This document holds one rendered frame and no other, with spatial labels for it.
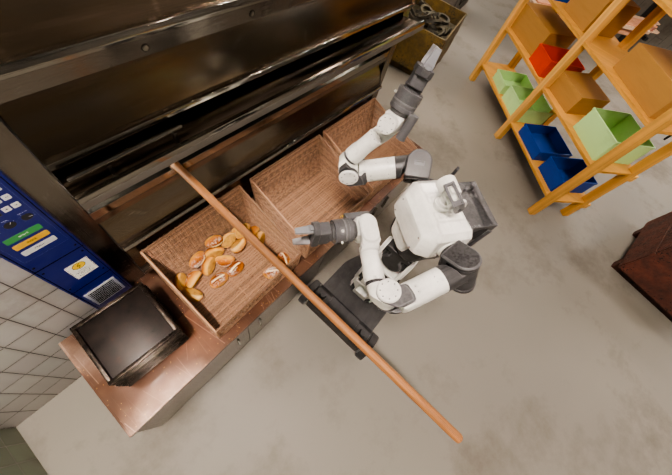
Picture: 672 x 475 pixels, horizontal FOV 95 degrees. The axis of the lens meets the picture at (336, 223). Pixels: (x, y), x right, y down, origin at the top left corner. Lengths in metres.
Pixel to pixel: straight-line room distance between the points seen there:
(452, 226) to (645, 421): 2.78
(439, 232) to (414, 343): 1.51
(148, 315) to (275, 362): 0.97
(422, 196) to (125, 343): 1.29
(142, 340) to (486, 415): 2.19
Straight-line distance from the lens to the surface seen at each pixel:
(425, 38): 4.12
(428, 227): 1.10
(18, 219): 1.20
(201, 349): 1.68
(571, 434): 3.13
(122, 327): 1.58
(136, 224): 1.48
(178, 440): 2.28
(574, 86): 3.76
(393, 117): 1.09
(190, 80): 1.17
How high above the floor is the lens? 2.23
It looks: 58 degrees down
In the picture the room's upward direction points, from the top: 24 degrees clockwise
